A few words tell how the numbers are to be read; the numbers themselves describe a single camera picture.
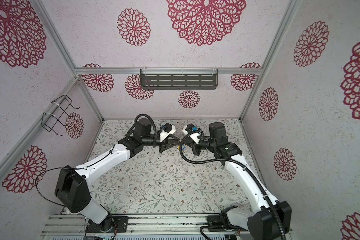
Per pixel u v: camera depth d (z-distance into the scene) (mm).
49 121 727
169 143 686
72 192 422
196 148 636
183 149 556
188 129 586
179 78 920
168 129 627
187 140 640
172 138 718
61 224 749
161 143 667
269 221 373
